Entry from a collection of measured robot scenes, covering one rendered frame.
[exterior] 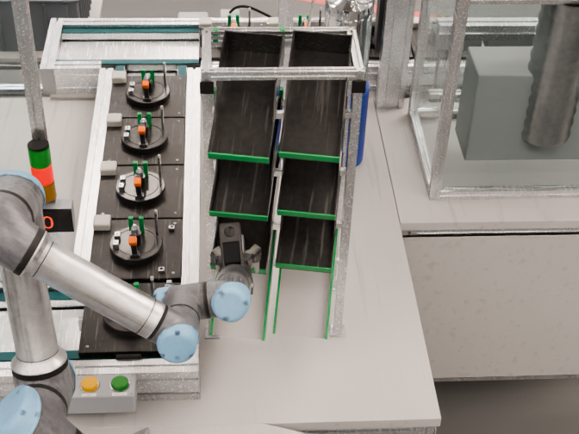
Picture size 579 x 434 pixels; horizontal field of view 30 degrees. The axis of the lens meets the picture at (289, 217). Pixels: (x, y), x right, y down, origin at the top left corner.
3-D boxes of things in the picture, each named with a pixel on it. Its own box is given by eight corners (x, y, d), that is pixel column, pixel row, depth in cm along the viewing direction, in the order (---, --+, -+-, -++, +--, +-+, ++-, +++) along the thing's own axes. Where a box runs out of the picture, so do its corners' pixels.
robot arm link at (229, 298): (204, 289, 209) (247, 284, 209) (208, 273, 220) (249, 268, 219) (210, 327, 211) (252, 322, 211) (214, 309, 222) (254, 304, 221)
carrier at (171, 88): (185, 121, 334) (183, 88, 326) (108, 122, 332) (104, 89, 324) (186, 80, 352) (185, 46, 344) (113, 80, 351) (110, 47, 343)
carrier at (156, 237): (181, 283, 278) (179, 247, 270) (87, 285, 276) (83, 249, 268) (183, 223, 296) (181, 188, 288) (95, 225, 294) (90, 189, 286)
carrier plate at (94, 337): (178, 356, 258) (178, 350, 257) (78, 358, 257) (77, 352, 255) (181, 288, 276) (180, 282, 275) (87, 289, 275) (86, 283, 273)
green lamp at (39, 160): (50, 169, 246) (47, 152, 243) (28, 170, 246) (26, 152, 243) (52, 156, 250) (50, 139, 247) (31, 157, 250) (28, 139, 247)
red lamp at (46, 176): (52, 186, 249) (50, 170, 246) (31, 186, 249) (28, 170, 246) (55, 173, 253) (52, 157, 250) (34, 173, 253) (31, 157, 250)
